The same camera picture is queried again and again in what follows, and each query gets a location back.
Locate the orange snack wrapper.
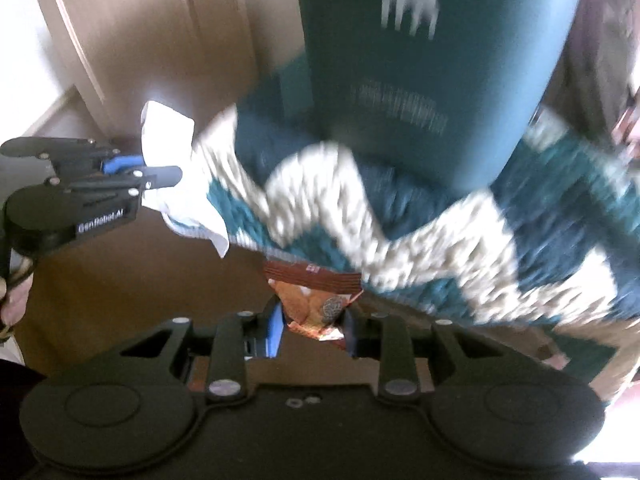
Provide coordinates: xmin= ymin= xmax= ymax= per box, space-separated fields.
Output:
xmin=264 ymin=260 xmax=363 ymax=346

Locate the white tissue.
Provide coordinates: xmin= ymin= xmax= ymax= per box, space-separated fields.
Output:
xmin=141 ymin=101 xmax=230 ymax=257

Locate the teal plastic trash bin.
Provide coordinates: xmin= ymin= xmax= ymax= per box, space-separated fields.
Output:
xmin=298 ymin=0 xmax=579 ymax=194

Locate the person's left hand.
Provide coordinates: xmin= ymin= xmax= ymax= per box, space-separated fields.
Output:
xmin=1 ymin=274 xmax=34 ymax=344

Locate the teal and white knitted rug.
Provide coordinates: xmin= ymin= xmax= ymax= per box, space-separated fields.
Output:
xmin=192 ymin=60 xmax=639 ymax=396

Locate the beige wooden door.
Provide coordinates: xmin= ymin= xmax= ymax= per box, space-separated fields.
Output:
xmin=38 ymin=0 xmax=304 ymax=138

